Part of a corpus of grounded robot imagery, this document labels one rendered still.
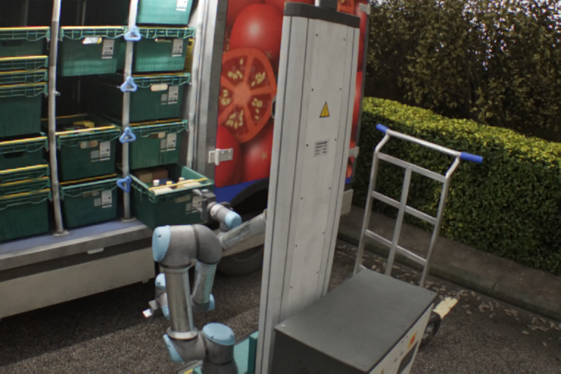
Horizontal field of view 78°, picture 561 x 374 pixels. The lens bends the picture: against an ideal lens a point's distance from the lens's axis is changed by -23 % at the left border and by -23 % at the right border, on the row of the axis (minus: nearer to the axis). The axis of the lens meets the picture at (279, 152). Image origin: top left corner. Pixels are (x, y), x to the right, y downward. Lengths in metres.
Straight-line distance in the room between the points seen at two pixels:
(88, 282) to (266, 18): 1.87
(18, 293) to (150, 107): 1.30
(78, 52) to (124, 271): 1.22
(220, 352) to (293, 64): 1.03
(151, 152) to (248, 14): 0.97
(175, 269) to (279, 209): 0.40
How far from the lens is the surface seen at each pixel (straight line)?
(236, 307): 2.89
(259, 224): 1.83
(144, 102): 2.42
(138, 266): 2.51
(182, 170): 2.65
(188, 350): 1.57
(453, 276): 3.55
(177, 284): 1.46
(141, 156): 2.48
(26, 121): 2.18
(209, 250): 1.44
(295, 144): 1.27
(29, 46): 2.14
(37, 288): 2.32
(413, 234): 4.07
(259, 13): 2.64
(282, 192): 1.29
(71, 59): 2.21
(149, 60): 2.41
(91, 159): 2.34
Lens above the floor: 1.65
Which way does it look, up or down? 14 degrees down
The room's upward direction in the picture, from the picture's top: 5 degrees clockwise
